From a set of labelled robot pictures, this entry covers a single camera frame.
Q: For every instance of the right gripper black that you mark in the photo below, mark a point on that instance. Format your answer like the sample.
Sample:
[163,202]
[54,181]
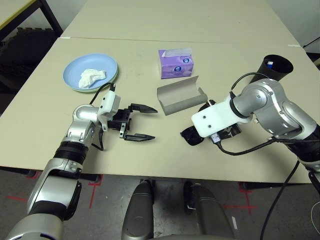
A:
[232,131]

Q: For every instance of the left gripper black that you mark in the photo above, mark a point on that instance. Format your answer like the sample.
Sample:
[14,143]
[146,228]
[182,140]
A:
[120,120]

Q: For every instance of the grey glasses case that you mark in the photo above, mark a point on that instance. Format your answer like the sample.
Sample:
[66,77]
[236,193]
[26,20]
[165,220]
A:
[180,97]

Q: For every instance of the black sunglasses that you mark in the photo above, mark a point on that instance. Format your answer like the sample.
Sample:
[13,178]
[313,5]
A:
[190,136]

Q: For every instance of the white tissue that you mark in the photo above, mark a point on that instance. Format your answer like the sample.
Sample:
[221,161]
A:
[90,77]

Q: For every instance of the blue plastic plate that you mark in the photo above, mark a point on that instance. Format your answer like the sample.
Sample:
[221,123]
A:
[90,62]

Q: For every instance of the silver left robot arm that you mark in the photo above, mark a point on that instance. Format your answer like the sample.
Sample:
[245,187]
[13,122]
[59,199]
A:
[50,190]

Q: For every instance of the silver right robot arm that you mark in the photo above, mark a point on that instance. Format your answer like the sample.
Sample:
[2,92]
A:
[275,105]

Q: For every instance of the purple tissue box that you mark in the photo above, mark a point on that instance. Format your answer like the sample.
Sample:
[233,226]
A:
[172,68]

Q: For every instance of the black plastic cup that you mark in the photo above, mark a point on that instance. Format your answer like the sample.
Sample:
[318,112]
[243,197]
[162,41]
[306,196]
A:
[260,73]

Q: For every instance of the green plastic plate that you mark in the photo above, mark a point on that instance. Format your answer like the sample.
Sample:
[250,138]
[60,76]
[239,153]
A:
[83,91]

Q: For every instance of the small blue white stick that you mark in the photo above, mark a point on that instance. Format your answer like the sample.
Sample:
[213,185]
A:
[270,64]

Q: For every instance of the grey left robot leg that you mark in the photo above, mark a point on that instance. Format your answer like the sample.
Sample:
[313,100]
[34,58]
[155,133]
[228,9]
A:
[137,212]

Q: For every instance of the grey robot leg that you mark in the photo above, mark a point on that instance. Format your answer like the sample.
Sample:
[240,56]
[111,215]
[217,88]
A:
[207,215]
[137,212]

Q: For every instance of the white tape strip on table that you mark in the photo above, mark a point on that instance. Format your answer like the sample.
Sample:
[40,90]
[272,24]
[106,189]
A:
[65,37]
[293,45]

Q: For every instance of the grey right robot leg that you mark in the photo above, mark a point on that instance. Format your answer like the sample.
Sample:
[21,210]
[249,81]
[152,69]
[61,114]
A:
[207,215]

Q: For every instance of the black tripod stand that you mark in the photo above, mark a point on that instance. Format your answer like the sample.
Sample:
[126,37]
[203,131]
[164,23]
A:
[312,42]

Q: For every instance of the black framed yellow edged table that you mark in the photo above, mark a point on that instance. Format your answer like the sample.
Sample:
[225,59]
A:
[53,20]

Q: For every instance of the black foam floor mat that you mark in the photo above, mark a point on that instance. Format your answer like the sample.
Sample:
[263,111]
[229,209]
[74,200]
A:
[25,50]

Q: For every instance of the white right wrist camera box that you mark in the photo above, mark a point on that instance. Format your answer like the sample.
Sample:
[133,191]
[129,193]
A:
[215,120]

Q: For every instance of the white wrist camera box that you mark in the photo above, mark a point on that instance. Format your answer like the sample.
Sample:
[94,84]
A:
[215,120]
[108,102]

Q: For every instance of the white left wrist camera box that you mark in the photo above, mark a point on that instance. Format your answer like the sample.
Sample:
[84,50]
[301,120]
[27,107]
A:
[108,102]

